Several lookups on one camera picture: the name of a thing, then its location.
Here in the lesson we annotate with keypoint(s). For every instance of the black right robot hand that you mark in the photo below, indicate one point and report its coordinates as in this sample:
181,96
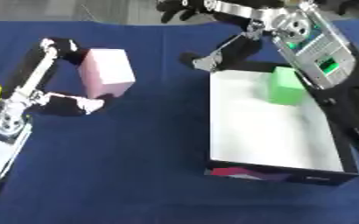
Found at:
238,55

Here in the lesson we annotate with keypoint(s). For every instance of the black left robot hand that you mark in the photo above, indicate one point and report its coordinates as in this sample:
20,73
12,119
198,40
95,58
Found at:
65,105

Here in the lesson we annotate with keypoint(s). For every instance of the pink rectangular block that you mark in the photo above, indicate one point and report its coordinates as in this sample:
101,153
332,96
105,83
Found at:
108,71

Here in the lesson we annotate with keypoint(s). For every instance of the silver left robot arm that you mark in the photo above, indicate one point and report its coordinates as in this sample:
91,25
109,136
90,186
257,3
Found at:
4,137

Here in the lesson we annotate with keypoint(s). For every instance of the silver and black right robot arm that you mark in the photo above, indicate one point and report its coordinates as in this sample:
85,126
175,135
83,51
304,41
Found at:
330,61

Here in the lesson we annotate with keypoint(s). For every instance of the black box with white inside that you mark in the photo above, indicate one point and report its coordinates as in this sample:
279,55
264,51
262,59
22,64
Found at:
259,134

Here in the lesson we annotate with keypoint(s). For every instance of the green rectangular block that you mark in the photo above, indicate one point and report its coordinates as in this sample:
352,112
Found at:
285,87

